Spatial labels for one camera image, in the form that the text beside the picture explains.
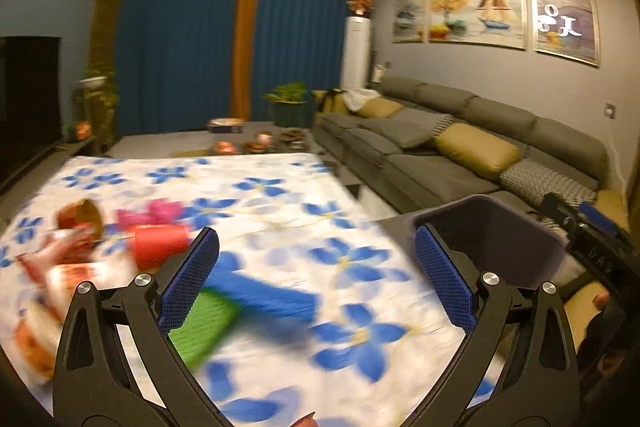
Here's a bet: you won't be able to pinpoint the red white plastic bag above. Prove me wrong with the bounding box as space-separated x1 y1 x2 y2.
16 223 134 322

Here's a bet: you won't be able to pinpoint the green foam sheet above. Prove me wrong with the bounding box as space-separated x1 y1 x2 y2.
169 289 240 369

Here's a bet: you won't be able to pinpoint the red cylindrical gift box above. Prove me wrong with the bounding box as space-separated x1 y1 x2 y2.
127 225 191 272

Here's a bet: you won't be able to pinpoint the pink plastic bag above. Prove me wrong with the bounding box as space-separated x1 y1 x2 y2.
116 198 186 232

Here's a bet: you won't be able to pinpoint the blue foam sheet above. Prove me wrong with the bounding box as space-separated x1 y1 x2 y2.
202 251 319 326

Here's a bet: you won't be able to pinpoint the grey trash bin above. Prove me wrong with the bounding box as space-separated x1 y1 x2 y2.
411 195 567 288

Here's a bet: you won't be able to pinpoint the patterned black white cushion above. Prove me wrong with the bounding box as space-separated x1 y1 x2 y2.
499 159 597 208

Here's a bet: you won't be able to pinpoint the white blue floral tablecloth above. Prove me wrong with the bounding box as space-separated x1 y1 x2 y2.
1 154 463 426

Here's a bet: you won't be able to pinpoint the mustard cushion near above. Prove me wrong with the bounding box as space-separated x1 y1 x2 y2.
435 122 522 181

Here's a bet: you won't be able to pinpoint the mustard cushion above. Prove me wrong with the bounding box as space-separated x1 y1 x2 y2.
435 122 522 181
356 96 405 119

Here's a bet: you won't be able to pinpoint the grey sectional sofa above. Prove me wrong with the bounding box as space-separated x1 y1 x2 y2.
312 77 629 228

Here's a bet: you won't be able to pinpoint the grey TV cabinet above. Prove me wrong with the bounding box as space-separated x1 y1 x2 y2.
1 136 100 216

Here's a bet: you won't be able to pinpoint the grey cushion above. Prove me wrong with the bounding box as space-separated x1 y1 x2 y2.
372 119 433 150

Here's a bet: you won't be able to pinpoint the right painting with glare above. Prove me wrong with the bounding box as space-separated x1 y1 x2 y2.
532 0 600 67

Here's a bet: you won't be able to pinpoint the sailboat tree painting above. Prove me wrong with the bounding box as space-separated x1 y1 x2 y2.
427 0 527 50

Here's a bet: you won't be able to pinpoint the mustard cushion far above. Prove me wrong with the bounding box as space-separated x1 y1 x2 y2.
356 96 405 119

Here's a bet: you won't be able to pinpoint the black flat television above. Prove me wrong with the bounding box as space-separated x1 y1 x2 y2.
1 36 63 187

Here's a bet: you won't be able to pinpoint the plant on stand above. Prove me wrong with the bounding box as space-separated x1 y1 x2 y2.
76 65 119 154

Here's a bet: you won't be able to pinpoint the white standing air conditioner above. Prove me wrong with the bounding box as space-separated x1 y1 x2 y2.
340 16 372 90

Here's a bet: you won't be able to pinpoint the small left painting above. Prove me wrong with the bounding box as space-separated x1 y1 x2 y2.
393 0 425 43

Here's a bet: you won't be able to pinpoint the potted green plant floor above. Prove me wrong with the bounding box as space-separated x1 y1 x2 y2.
262 81 307 128

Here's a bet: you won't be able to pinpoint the artificial flowers on conditioner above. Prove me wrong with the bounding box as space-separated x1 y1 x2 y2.
346 0 374 17

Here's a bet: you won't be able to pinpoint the blue curtains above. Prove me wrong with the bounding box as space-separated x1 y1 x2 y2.
115 0 348 135

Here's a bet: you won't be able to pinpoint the orange curtain strip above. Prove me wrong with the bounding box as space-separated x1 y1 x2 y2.
230 0 258 120

